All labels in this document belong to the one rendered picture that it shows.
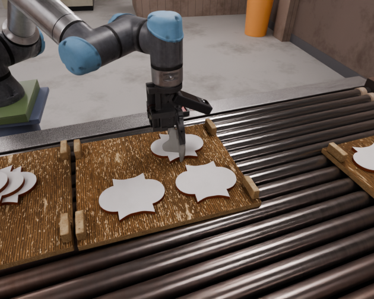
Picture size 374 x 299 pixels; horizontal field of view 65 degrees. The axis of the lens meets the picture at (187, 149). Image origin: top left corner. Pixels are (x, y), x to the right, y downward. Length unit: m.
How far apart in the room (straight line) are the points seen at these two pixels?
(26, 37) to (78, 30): 0.57
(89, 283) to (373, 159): 0.76
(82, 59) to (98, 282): 0.43
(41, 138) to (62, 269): 0.47
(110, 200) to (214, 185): 0.25
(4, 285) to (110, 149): 0.40
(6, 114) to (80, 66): 0.62
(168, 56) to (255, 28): 4.36
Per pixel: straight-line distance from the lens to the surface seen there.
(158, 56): 0.67
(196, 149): 0.82
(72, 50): 0.63
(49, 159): 0.87
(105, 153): 0.84
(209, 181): 0.72
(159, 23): 0.65
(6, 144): 1.03
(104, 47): 0.66
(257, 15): 4.94
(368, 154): 0.95
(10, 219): 0.75
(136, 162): 0.80
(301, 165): 0.87
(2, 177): 0.82
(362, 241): 0.75
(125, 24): 0.71
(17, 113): 1.20
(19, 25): 1.18
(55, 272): 0.66
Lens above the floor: 1.45
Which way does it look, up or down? 38 degrees down
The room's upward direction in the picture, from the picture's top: 1 degrees clockwise
